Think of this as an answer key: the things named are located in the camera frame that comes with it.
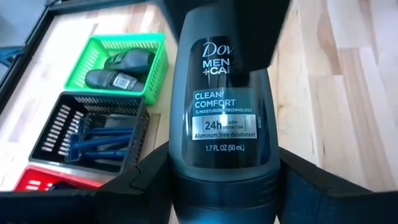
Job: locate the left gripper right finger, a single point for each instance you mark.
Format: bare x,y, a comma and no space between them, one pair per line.
326,208

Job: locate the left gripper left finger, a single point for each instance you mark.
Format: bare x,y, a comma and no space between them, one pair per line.
93,208

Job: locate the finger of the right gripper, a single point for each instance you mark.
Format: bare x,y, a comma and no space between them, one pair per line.
172,15
261,34

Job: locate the blue disposable razor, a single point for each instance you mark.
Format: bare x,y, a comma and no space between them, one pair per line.
105,142
112,129
105,154

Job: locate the grey roll-on deodorant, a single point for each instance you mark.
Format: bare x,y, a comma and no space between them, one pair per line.
217,124
130,60
109,80

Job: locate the red plastic basket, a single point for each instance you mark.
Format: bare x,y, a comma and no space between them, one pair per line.
34,180

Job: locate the green plastic basket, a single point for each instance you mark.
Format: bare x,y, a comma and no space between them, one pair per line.
93,56

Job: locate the black plastic basket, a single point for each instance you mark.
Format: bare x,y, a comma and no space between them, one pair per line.
49,130

